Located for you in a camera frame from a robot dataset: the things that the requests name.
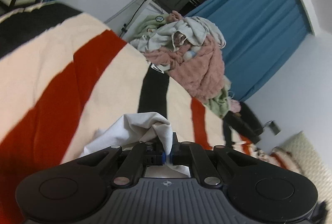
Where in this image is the white t-shirt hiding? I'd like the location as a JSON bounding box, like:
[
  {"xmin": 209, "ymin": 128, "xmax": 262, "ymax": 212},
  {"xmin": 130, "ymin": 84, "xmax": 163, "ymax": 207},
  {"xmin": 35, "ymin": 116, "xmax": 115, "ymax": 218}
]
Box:
[{"xmin": 80, "ymin": 112, "xmax": 190, "ymax": 178}]

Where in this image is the light green patterned garment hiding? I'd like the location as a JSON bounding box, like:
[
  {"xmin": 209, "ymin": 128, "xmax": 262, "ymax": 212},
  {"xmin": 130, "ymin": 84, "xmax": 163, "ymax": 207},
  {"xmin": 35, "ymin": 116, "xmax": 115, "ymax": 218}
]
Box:
[{"xmin": 132, "ymin": 14, "xmax": 231, "ymax": 118}]

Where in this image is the small pink cloth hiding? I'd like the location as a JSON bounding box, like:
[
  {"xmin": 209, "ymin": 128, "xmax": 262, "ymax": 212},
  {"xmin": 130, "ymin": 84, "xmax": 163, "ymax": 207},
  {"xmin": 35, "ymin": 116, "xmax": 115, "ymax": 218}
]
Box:
[{"xmin": 229, "ymin": 99, "xmax": 241, "ymax": 113}]

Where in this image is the pink fluffy blanket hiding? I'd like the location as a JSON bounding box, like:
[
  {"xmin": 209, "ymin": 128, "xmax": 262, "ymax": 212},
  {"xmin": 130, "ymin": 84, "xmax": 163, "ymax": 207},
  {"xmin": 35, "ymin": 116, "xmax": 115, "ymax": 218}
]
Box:
[{"xmin": 144, "ymin": 11, "xmax": 225, "ymax": 103}]

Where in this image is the striped cream red black blanket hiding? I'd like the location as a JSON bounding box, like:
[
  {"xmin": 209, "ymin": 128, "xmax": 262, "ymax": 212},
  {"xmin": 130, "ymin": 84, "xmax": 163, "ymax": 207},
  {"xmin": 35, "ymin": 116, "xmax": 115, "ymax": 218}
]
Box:
[{"xmin": 1, "ymin": 3, "xmax": 300, "ymax": 223}]

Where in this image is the cream white crumpled garment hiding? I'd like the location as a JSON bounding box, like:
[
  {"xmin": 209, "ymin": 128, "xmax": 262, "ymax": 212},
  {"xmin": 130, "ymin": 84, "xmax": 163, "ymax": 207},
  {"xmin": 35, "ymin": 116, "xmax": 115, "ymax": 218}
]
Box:
[{"xmin": 130, "ymin": 16, "xmax": 226, "ymax": 52}]

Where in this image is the cream quilted pillow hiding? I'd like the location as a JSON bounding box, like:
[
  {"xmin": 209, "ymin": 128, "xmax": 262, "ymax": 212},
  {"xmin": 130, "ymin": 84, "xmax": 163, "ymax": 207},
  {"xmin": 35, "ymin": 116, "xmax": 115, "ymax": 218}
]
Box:
[{"xmin": 275, "ymin": 131, "xmax": 332, "ymax": 204}]

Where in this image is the blue curtain right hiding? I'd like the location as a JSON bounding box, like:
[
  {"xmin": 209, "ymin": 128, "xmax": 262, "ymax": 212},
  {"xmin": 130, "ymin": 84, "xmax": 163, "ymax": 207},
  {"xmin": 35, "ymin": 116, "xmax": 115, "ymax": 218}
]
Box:
[{"xmin": 188, "ymin": 0, "xmax": 311, "ymax": 101}]

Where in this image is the silver tripod stand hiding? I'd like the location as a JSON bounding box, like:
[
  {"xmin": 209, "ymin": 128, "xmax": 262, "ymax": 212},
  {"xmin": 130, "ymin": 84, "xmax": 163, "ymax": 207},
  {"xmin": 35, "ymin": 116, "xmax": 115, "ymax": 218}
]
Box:
[{"xmin": 104, "ymin": 0, "xmax": 153, "ymax": 38}]

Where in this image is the black wall socket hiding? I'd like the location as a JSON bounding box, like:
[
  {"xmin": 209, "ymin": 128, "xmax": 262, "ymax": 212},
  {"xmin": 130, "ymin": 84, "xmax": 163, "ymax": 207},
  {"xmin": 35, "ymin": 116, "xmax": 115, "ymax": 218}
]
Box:
[{"xmin": 263, "ymin": 121, "xmax": 281, "ymax": 136}]

